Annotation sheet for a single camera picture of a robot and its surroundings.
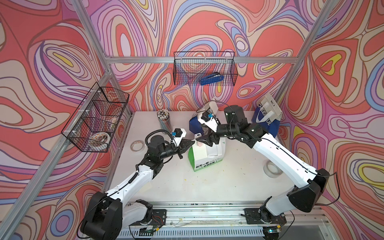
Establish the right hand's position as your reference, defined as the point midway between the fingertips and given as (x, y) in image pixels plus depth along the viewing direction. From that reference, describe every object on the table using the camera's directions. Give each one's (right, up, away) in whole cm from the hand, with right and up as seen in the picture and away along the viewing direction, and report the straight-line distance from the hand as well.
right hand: (200, 134), depth 69 cm
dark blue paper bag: (+43, +11, +22) cm, 50 cm away
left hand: (-3, -5, +4) cm, 7 cm away
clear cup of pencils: (-22, +11, +24) cm, 35 cm away
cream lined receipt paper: (0, -10, +7) cm, 12 cm away
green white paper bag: (+8, -11, +12) cm, 18 cm away
